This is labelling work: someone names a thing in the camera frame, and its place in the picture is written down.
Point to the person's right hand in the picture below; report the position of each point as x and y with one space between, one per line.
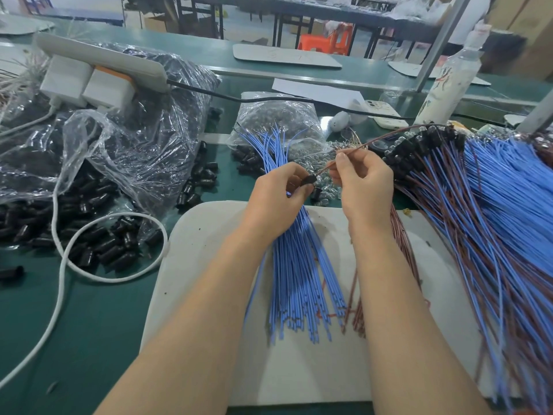
367 187

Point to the person's left hand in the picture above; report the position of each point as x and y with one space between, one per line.
272 205

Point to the small black cap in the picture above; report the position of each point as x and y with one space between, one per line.
307 179

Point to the pile of black plastic caps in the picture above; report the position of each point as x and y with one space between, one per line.
22 229

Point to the person's right forearm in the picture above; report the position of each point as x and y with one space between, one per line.
423 341

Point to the person's left forearm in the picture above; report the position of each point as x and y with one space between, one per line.
181 346

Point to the white computer mouse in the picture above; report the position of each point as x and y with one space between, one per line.
340 122

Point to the white flat device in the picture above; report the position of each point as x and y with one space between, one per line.
384 114

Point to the small clear plastic bag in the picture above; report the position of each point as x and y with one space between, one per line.
275 118

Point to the white paper sheet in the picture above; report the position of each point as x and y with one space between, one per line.
314 91

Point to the white flat tray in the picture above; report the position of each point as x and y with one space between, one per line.
24 24
404 70
287 55

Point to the white spray bottle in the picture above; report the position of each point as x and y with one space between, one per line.
451 80

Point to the large clear plastic bag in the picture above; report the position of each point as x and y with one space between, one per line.
155 123

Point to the orange plastic stool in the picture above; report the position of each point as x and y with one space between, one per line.
327 39

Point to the white work board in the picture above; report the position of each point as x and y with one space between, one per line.
328 371

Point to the white orange charger adapter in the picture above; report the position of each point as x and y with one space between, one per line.
109 88

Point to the white power strip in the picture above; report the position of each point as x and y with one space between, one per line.
102 60

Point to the cardboard boxes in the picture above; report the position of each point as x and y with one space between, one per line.
522 23

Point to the blue table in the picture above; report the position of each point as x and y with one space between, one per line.
76 6

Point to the slanted metal frame post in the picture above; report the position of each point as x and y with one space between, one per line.
442 37

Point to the short metal frame post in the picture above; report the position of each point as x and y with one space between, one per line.
536 115

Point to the long black-frame table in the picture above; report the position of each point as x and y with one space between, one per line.
276 6

